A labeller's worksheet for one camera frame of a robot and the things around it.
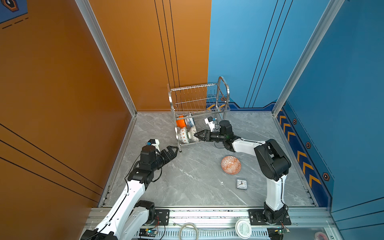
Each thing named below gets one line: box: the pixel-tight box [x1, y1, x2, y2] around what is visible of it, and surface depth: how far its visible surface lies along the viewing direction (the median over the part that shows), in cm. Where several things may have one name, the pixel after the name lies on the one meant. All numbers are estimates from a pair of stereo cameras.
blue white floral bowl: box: [188, 117, 196, 127], surface depth 100 cm
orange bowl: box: [176, 115, 187, 129], surface depth 101 cm
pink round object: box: [314, 231, 329, 240], surface depth 70 cm
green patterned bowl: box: [179, 127, 190, 144], surface depth 93 cm
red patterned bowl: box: [221, 155, 242, 175], surface depth 91 cm
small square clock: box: [236, 177, 248, 190], surface depth 84 cm
